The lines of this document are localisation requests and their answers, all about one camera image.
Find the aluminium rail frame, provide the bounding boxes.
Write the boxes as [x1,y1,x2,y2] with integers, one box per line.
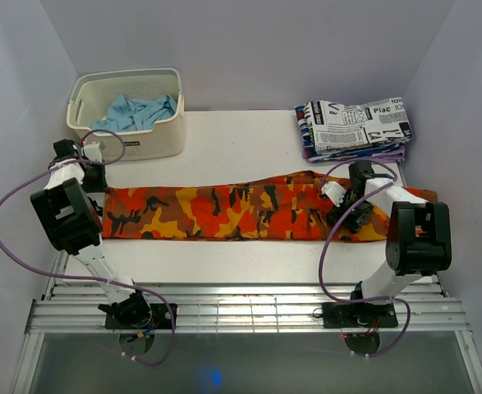
[11,278,482,393]

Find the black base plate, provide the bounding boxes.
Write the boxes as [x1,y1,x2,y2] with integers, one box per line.
[321,302,398,329]
[103,303,178,331]

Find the light blue cloth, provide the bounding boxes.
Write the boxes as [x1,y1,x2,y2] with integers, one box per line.
[90,94,177,132]

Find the white perforated plastic basket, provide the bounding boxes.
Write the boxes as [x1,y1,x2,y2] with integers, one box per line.
[67,68,186,161]

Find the newspaper print folded trousers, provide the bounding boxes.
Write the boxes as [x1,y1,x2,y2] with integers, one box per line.
[303,97,412,153]

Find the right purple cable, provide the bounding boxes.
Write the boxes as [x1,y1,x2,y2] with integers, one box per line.
[318,158,412,359]

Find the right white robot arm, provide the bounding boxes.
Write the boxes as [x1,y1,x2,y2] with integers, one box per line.
[321,160,452,328]

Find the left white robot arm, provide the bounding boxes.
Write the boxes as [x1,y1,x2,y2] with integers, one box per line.
[30,139,152,328]

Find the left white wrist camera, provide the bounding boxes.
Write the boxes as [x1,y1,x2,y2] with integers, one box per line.
[82,142,103,163]

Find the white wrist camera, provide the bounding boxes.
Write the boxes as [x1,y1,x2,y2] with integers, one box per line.
[82,142,103,163]
[321,181,347,207]

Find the orange camouflage trousers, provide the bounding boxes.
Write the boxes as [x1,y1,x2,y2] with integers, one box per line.
[100,172,438,244]

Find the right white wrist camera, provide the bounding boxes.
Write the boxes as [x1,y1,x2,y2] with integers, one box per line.
[321,181,347,207]

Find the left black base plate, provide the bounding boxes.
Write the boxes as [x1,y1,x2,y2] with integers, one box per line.
[103,303,178,331]

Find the purple folded trousers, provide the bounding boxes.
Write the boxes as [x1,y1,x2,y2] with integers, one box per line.
[302,144,405,163]

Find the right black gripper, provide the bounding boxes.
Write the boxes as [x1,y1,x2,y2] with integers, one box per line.
[329,192,375,236]

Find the blue patterned folded trousers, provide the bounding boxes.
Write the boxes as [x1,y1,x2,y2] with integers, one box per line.
[294,103,402,163]

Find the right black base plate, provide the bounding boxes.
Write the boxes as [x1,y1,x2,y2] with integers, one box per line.
[321,302,398,329]

